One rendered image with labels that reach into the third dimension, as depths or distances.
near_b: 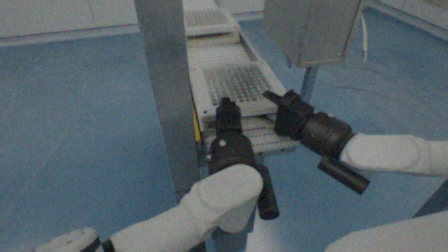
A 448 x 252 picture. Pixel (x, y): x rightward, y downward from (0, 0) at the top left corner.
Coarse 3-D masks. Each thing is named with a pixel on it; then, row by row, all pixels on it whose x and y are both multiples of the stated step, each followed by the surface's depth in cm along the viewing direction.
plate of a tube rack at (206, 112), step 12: (264, 60) 83; (192, 72) 78; (264, 72) 78; (204, 84) 73; (264, 84) 73; (276, 84) 73; (204, 96) 69; (204, 108) 65; (252, 108) 65; (264, 108) 65; (276, 108) 65; (204, 120) 63
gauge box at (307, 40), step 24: (264, 0) 63; (288, 0) 51; (312, 0) 43; (336, 0) 44; (360, 0) 45; (264, 24) 65; (288, 24) 52; (312, 24) 46; (336, 24) 47; (288, 48) 54; (312, 48) 49; (336, 48) 51
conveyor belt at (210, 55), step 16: (192, 0) 155; (208, 0) 155; (192, 48) 106; (208, 48) 106; (224, 48) 106; (240, 48) 106; (192, 64) 96; (208, 64) 96; (224, 64) 96; (192, 96) 81; (256, 128) 70; (272, 128) 70; (208, 144) 65; (256, 144) 67; (272, 144) 67; (288, 144) 68; (208, 160) 66
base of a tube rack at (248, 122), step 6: (192, 90) 79; (198, 120) 68; (246, 120) 68; (252, 120) 68; (258, 120) 68; (264, 120) 68; (270, 120) 68; (246, 126) 67; (252, 126) 68; (258, 126) 68; (264, 126) 69; (270, 126) 69; (204, 132) 66; (210, 132) 66
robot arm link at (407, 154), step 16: (352, 144) 49; (368, 144) 48; (384, 144) 47; (400, 144) 46; (416, 144) 46; (352, 160) 49; (368, 160) 47; (384, 160) 46; (400, 160) 45; (416, 160) 45; (432, 160) 45
